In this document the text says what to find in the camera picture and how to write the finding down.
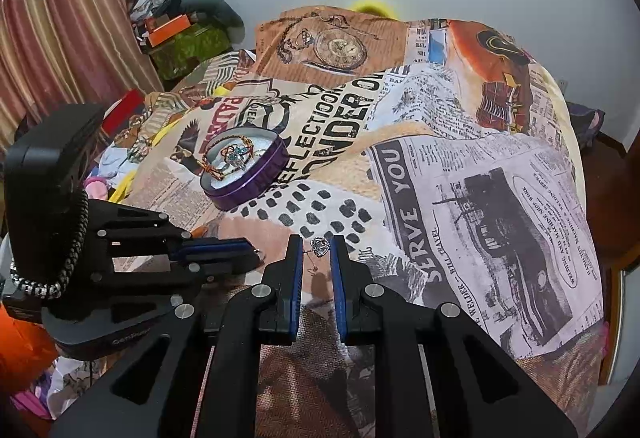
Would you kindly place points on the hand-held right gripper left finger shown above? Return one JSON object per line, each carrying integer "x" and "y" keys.
{"x": 296, "y": 290}

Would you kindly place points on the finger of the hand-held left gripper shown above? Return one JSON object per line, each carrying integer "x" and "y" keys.
{"x": 225, "y": 263}
{"x": 215, "y": 245}

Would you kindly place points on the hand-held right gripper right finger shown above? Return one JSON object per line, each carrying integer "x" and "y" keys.
{"x": 340, "y": 285}

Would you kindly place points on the purple heart-shaped tin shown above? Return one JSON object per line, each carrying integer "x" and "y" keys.
{"x": 245, "y": 170}

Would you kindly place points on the pink cloth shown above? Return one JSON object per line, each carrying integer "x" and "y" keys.
{"x": 97, "y": 188}

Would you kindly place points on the printed newspaper blanket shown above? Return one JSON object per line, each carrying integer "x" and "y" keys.
{"x": 380, "y": 198}

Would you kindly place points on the red box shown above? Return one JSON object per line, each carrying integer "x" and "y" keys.
{"x": 122, "y": 110}

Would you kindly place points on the striped brown curtain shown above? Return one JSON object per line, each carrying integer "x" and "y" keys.
{"x": 65, "y": 18}

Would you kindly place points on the orange cloth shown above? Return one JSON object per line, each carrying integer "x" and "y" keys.
{"x": 22, "y": 343}

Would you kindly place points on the green patterned cloth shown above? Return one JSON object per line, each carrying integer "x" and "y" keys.
{"x": 186, "y": 49}

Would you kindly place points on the orange box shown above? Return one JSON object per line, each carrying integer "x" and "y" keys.
{"x": 170, "y": 29}

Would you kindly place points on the printed cloth bundle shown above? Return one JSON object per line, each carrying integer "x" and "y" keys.
{"x": 155, "y": 0}

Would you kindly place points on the yellow round object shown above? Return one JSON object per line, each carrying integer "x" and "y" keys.
{"x": 372, "y": 7}

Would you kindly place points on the dark purple cloth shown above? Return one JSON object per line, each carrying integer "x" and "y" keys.
{"x": 587, "y": 118}

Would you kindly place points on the white wall socket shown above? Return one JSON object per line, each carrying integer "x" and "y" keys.
{"x": 564, "y": 85}

